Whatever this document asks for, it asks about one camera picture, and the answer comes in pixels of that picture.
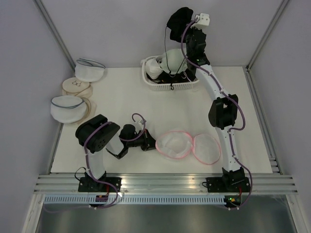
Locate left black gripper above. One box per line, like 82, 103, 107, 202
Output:
127, 129, 162, 151

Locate pink-trimmed mesh laundry bag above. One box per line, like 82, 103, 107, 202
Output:
155, 130, 222, 166

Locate black bra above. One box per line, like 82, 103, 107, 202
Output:
166, 7, 193, 43

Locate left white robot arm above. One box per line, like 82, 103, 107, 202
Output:
75, 113, 156, 192

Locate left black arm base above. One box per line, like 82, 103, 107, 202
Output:
77, 176, 122, 194

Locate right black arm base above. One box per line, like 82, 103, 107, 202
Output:
202, 177, 251, 193

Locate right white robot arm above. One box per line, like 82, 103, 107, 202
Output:
181, 24, 252, 193

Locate white bra in basket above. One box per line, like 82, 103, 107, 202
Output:
145, 58, 163, 80

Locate beige laundry bag lower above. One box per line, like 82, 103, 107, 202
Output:
71, 98, 97, 126

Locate beige laundry bag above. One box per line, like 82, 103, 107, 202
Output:
71, 98, 97, 126
62, 77, 93, 98

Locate blue-trimmed laundry bag front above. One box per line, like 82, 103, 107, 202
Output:
50, 95, 87, 124

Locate blue-trimmed laundry bag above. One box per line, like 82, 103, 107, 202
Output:
50, 95, 87, 124
75, 58, 105, 83

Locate blue-trimmed laundry bag rear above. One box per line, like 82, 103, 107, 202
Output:
75, 58, 105, 83

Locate beige laundry bag upper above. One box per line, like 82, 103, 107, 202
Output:
62, 77, 93, 98

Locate black garments in basket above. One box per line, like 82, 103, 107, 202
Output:
146, 69, 196, 84

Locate white plastic basket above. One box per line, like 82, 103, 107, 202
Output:
140, 56, 199, 91

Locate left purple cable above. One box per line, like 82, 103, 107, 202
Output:
45, 113, 147, 214

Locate purple cable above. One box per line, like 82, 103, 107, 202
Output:
181, 19, 253, 211
45, 113, 147, 214

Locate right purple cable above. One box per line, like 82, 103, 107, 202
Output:
181, 19, 253, 211

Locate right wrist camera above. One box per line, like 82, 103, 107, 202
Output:
193, 13, 210, 30

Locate right aluminium frame post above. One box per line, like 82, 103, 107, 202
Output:
245, 0, 291, 72

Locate aluminium frame post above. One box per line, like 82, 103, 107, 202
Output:
33, 0, 75, 71
245, 0, 291, 72

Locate white slotted cable duct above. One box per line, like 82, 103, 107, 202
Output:
44, 194, 225, 205

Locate aluminium mounting rail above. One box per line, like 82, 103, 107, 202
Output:
35, 173, 297, 195

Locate left aluminium frame post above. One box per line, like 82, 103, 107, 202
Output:
33, 0, 75, 71

